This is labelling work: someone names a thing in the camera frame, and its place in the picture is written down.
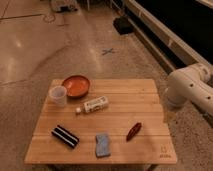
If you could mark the dark red pepper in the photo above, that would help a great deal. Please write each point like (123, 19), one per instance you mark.
(133, 131)

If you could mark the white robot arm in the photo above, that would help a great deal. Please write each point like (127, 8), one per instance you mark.
(190, 83)

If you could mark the orange ceramic bowl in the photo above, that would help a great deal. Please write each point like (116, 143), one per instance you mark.
(77, 86)

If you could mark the small white labelled bottle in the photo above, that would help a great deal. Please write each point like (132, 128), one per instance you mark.
(93, 105)

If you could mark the wooden slatted table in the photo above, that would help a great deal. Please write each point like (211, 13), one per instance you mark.
(130, 101)

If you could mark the translucent plastic cup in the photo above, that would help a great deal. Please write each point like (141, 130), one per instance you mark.
(58, 95)

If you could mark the black object on floor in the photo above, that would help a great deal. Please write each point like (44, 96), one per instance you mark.
(122, 25)

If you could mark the black white striped block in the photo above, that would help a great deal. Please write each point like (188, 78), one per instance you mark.
(65, 136)

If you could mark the long white black bench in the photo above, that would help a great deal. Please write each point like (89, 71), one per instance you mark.
(182, 29)

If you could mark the white equipment on floor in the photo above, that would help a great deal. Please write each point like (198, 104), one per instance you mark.
(63, 5)

